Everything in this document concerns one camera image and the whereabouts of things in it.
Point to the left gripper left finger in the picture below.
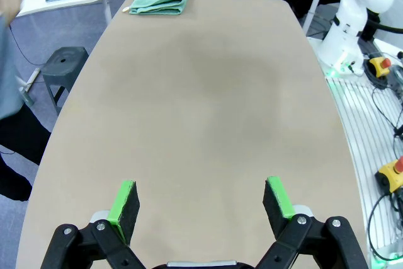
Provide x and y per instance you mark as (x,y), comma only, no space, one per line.
(124,209)

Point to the person's left hand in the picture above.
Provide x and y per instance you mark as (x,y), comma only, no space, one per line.
(11,6)

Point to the yellow emergency stop button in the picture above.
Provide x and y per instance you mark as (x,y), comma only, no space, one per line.
(392,173)
(380,66)

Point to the dark grey plastic stool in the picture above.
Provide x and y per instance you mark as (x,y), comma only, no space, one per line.
(64,61)

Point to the light grey-blue towel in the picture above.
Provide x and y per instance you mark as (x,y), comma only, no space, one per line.
(7,70)

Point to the white power strip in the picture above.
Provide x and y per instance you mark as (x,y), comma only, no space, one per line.
(29,81)

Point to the white slotted mounting base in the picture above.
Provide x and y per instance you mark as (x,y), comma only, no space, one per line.
(355,117)

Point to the green terry towel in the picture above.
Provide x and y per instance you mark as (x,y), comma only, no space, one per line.
(157,1)

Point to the person in white shirt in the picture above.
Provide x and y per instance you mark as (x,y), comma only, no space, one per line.
(19,143)

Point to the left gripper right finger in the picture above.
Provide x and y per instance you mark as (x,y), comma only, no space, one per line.
(277,206)

